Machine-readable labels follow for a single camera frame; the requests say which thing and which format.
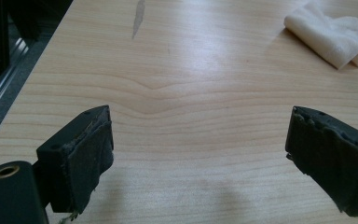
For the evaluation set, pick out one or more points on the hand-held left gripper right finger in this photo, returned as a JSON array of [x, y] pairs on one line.
[[335, 161]]

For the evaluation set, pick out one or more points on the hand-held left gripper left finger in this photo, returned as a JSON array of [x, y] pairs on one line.
[[74, 158]]

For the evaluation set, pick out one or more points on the white folded cloth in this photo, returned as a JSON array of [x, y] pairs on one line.
[[329, 39]]

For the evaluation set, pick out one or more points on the black metal stand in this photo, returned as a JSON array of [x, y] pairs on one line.
[[0, 40]]

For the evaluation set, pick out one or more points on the silver metal rail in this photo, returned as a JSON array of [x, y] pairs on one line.
[[0, 77]]

